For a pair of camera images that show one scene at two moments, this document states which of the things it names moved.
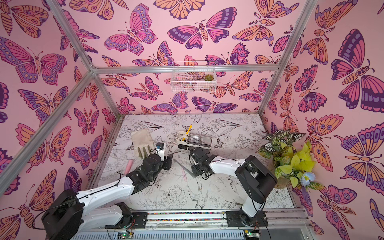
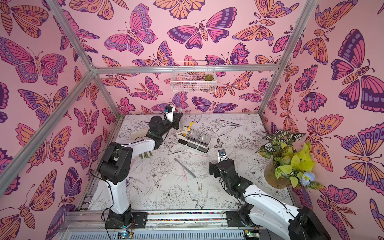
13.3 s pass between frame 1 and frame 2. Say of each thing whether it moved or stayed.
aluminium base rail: stayed
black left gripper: moved
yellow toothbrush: moved
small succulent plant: stayed
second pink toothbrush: stayed
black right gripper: moved
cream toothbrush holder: stayed
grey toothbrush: stayed
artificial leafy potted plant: stayed
